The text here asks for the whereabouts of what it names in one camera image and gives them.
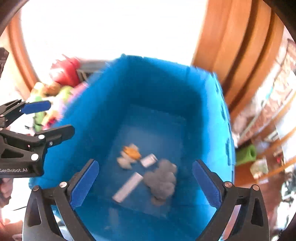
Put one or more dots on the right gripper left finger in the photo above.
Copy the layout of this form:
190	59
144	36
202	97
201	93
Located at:
40	223

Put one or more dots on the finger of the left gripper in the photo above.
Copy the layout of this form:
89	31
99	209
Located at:
49	138
14	109

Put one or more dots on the green plush toy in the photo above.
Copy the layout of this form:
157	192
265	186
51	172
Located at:
41	121

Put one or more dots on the person's right hand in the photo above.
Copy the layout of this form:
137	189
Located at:
6	190

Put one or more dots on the long white green box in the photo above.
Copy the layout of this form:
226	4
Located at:
127	187

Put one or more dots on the grey fluffy plush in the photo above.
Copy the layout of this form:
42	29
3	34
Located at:
162	181

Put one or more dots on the blue plastic storage crate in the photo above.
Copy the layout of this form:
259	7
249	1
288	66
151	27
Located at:
173	111

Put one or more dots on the small white box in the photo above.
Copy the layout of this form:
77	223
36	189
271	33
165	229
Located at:
148	160

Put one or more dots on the black gift box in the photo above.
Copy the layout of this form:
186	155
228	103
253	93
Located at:
88	67

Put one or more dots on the red toy suitcase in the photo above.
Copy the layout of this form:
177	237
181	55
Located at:
64	71

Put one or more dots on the white yellow small plush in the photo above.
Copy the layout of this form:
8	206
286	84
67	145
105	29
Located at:
128	156

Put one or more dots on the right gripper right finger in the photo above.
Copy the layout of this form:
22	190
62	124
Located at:
251	222

